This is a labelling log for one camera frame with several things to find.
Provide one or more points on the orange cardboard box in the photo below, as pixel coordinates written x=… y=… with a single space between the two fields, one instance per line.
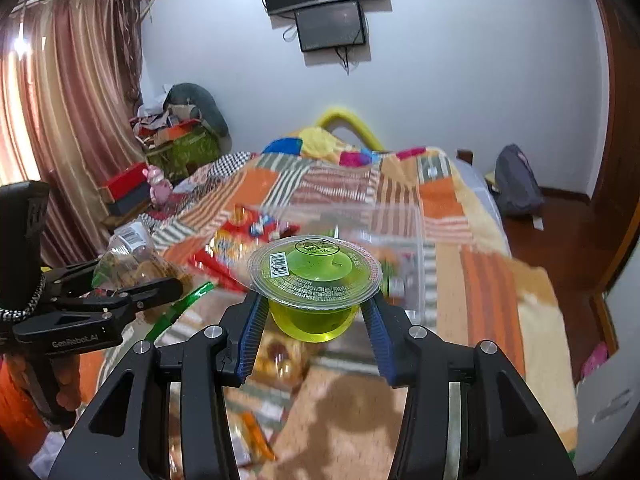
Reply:
x=170 y=133

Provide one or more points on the person's left hand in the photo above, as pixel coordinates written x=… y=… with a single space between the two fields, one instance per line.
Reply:
x=67 y=380

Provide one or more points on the grey backpack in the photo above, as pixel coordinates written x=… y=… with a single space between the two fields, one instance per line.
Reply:
x=517 y=180

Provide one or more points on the grey plush pillow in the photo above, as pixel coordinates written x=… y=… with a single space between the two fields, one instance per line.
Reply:
x=200 y=105

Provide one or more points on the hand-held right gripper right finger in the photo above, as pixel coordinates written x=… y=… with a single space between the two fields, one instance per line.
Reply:
x=380 y=342

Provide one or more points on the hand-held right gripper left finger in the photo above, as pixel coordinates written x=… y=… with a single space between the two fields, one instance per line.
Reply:
x=250 y=332

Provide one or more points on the brown cracker packet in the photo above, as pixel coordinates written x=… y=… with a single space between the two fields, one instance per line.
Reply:
x=280 y=360

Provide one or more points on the small black wall monitor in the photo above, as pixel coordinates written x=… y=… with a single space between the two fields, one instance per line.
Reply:
x=330 y=25

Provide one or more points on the red box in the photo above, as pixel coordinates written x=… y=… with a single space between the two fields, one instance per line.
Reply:
x=125 y=182

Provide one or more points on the clear plastic container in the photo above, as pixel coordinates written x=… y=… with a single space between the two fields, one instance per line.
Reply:
x=400 y=225

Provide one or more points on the green jelly cup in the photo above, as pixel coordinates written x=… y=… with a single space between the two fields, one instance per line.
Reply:
x=310 y=270

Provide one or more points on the dark box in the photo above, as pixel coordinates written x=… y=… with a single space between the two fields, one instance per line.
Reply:
x=129 y=206

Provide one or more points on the wooden wardrobe with heart door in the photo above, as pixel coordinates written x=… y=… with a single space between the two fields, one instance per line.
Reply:
x=617 y=160

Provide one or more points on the patchwork blanket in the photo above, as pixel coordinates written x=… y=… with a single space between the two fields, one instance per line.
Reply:
x=465 y=220

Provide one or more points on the pink toy bunny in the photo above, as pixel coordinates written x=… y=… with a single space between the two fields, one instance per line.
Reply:
x=159 y=185

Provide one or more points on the green box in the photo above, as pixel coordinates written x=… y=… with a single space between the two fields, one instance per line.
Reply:
x=192 y=152

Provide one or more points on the small orange snack packet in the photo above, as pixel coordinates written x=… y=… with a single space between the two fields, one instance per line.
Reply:
x=256 y=435

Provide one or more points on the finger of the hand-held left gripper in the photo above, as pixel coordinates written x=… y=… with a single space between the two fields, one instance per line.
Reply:
x=135 y=295
x=75 y=275

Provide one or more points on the striped brown curtain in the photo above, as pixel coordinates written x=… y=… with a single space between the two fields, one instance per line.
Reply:
x=65 y=85

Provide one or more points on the yellow padded bed rail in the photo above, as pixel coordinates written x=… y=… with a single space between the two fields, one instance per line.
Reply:
x=350 y=119

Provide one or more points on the clear cookie bag green edges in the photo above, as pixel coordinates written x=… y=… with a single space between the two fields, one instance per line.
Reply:
x=135 y=255

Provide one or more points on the red snack packet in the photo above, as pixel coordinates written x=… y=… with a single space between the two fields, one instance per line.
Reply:
x=232 y=247

